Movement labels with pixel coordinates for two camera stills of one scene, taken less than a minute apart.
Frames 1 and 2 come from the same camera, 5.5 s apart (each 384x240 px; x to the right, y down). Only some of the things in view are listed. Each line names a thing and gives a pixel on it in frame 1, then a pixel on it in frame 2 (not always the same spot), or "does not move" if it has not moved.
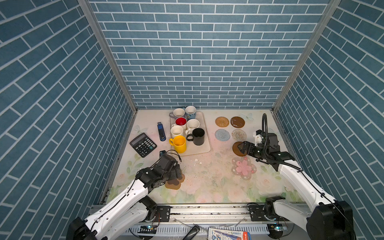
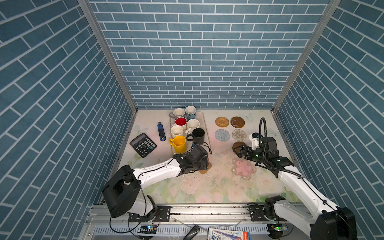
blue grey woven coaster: [222, 135] does not move
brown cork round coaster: [236, 150] does not move
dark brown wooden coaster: [237, 122] does not move
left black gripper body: [172, 174] to [202, 164]
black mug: [197, 136] does not move
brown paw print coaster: [174, 183] to [206, 171]
